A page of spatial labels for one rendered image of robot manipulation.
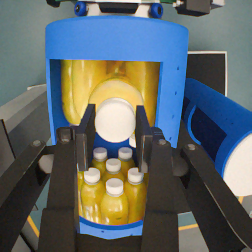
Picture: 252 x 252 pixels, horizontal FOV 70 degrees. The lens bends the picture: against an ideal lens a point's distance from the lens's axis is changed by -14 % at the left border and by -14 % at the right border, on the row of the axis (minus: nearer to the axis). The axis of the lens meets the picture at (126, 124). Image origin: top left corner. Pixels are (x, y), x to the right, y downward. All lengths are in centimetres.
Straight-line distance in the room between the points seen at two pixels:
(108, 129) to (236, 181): 61
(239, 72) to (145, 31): 157
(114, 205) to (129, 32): 35
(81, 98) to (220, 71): 127
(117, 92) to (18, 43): 153
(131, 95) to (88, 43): 11
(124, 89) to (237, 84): 164
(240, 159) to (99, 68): 51
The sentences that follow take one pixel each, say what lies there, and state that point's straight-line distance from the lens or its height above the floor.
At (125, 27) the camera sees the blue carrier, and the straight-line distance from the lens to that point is 29.
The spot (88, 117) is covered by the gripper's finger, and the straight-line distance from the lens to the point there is 16.
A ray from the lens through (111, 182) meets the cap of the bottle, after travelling 47.
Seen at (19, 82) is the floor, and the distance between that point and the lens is 174.
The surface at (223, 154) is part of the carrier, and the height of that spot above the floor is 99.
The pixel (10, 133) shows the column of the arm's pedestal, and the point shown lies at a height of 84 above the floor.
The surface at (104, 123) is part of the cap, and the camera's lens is 19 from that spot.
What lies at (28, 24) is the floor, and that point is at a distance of 169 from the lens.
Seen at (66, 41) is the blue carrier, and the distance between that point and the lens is 32.
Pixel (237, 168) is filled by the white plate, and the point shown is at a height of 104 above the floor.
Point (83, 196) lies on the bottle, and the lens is 53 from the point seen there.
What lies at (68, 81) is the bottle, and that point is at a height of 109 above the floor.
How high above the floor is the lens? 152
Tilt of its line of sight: 68 degrees down
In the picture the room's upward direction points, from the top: 175 degrees clockwise
